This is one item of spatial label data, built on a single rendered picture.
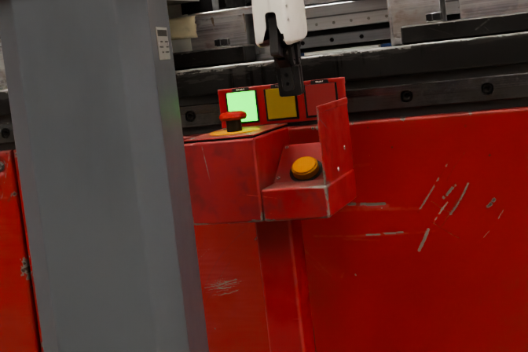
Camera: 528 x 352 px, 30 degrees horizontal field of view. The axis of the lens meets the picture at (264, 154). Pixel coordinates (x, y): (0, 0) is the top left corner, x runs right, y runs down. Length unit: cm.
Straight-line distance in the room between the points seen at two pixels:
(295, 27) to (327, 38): 62
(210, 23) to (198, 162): 43
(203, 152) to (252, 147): 7
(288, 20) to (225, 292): 55
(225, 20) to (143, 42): 69
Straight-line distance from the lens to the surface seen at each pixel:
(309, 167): 137
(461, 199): 152
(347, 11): 193
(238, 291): 165
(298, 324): 142
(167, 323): 107
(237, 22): 172
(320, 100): 145
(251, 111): 148
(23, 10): 106
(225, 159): 134
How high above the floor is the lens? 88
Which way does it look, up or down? 6 degrees down
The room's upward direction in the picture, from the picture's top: 6 degrees counter-clockwise
